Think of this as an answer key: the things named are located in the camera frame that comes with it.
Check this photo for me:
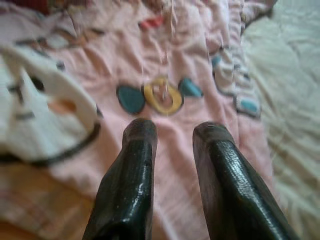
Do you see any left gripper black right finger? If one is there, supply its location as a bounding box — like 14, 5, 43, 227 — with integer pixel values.
192, 121, 301, 240

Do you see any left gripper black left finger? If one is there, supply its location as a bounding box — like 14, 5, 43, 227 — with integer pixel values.
82, 118, 158, 240

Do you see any beige floral bedsheet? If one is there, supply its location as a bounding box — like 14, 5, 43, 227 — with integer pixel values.
239, 0, 320, 240

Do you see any pink cartoon print quilt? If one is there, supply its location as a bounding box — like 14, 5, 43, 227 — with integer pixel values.
0, 0, 278, 240

